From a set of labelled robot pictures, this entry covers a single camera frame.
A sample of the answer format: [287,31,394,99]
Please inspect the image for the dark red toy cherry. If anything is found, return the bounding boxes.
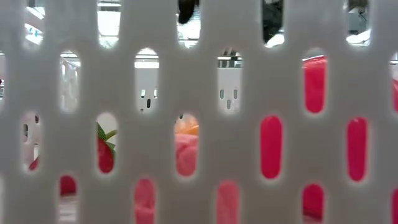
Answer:
[29,156,77,197]

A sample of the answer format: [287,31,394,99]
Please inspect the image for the red and pink items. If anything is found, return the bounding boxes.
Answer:
[259,55,398,222]

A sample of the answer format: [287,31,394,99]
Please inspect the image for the red toy strawberry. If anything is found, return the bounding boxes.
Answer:
[96,123,118,174]

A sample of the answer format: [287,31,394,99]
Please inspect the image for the white perforated plastic basket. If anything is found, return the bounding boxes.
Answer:
[0,0,398,224]

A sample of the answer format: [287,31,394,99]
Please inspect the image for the orange toy fruit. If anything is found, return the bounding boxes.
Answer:
[175,114,200,136]

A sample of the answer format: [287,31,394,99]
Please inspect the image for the pink toy fruit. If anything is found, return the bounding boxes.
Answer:
[175,133,200,177]
[216,181,239,224]
[134,179,155,224]

